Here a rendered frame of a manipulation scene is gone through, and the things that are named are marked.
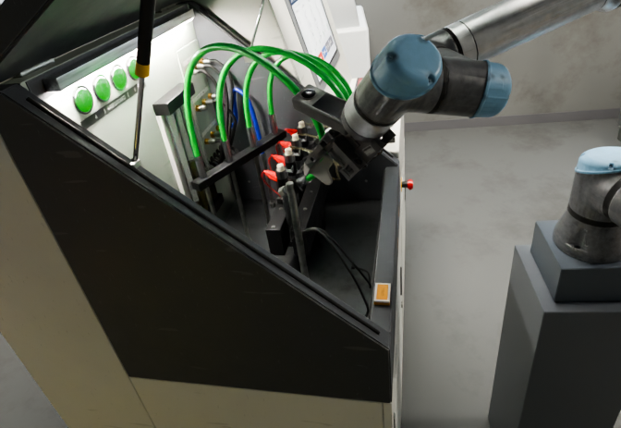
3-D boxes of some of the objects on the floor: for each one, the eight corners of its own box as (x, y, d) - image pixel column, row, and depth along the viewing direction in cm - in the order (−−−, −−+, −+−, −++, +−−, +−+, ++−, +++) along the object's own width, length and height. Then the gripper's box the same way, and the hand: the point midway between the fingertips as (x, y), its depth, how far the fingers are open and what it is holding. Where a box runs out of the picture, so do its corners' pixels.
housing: (211, 533, 142) (-42, 59, 63) (131, 519, 149) (-189, 71, 69) (301, 249, 257) (251, -46, 177) (254, 248, 263) (186, -39, 184)
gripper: (360, 167, 64) (319, 208, 83) (417, 116, 69) (365, 165, 89) (320, 124, 64) (287, 175, 84) (378, 76, 70) (334, 134, 89)
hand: (319, 157), depth 85 cm, fingers open, 7 cm apart
